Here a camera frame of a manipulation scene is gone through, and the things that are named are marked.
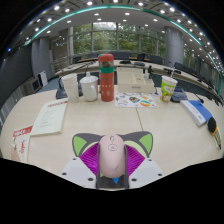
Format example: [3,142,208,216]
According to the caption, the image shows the blue folder with white book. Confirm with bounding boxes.
[179,99,214,128]

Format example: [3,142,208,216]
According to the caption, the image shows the black office chairs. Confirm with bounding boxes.
[71,51,221,94]

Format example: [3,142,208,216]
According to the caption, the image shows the red drink bottle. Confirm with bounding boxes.
[97,53,116,103]

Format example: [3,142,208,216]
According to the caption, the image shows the white sticker sheet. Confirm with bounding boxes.
[114,92,158,109]

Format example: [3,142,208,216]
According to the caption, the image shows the ceiling lights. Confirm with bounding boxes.
[6,0,224,78]

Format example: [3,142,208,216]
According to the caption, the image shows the red-titled magazine with fan picture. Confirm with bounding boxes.
[9,125,34,164]

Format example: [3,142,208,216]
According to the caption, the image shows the cream cardboard box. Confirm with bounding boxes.
[116,66,155,94]

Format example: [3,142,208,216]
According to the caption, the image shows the cat face mouse pad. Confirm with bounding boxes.
[71,130,154,185]

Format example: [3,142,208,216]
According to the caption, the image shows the white paper cup stack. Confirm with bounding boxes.
[61,73,80,104]

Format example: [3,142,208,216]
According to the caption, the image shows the long curved conference desk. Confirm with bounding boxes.
[54,59,221,98]

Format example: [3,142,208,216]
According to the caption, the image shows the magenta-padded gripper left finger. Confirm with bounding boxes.
[59,142,102,190]

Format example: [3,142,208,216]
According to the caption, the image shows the white lidded mug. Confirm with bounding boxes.
[79,71,100,102]

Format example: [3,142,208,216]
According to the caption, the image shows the white air purifier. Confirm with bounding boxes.
[38,70,49,88]

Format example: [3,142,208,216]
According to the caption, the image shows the pale green booklet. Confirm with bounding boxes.
[30,97,69,137]

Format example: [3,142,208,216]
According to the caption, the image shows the dark desk microphone unit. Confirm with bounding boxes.
[55,64,84,100]
[170,87,189,103]

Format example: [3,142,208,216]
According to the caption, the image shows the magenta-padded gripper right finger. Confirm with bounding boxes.
[123,143,166,190]

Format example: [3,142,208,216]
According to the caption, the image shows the green printed paper cup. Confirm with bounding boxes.
[159,75,179,104]

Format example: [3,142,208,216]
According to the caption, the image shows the pink computer mouse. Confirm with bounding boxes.
[98,133,127,179]

